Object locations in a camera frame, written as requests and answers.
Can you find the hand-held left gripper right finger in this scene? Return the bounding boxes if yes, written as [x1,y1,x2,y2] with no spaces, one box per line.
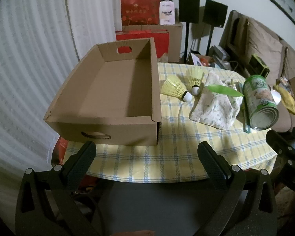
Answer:
[197,141,278,236]

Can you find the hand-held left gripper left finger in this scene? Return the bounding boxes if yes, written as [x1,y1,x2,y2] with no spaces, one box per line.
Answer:
[15,141,106,236]

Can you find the teal plastic stick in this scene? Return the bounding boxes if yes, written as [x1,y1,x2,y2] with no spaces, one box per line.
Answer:
[239,85,252,134]

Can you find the green tin can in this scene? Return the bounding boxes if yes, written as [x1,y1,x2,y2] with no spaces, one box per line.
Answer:
[243,75,280,130]

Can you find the floral white cloth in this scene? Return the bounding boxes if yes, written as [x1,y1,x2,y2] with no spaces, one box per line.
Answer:
[189,69,244,130]

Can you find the yellow shuttlecock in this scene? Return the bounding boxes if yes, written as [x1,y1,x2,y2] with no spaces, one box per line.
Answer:
[186,67,204,96]
[161,75,193,102]

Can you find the red plastic bag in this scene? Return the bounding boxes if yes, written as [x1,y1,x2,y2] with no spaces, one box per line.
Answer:
[52,138,68,168]

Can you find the yellow cloth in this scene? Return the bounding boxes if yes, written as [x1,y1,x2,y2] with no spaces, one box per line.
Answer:
[273,84,295,115]

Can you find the white rounded appliance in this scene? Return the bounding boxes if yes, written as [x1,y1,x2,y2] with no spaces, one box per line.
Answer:
[270,88,283,105]

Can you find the yellow plaid tablecloth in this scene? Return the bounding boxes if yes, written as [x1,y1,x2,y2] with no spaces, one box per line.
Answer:
[63,63,278,183]

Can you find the brown sofa cushion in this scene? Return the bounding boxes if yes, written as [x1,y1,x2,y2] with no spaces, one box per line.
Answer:
[283,44,295,86]
[244,17,284,79]

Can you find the green framed black device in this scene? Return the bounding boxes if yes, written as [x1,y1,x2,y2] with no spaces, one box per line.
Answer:
[249,53,269,78]

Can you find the grey device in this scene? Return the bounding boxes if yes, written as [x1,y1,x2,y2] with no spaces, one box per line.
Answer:
[210,45,229,61]

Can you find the white open box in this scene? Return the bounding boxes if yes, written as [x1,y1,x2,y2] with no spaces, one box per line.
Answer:
[190,53,215,66]

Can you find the brown sofa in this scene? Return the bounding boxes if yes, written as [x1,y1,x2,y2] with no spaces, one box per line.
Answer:
[219,10,295,143]

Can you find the white pleated curtain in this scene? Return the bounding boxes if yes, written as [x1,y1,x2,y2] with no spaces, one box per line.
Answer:
[0,0,81,165]

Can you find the large closed cardboard box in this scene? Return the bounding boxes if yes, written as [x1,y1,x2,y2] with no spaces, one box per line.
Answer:
[122,23,183,63]

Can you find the red gift box black oval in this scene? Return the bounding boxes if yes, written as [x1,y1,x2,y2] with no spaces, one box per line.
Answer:
[115,29,170,59]

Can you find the black speaker on stand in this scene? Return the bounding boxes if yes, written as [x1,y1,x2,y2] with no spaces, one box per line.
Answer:
[178,0,200,64]
[203,0,228,56]

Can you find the small white pink bag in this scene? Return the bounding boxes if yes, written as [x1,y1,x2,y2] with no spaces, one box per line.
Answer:
[159,1,175,25]

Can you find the red gift bag gold print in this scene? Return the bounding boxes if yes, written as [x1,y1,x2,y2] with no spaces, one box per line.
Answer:
[120,0,161,26]

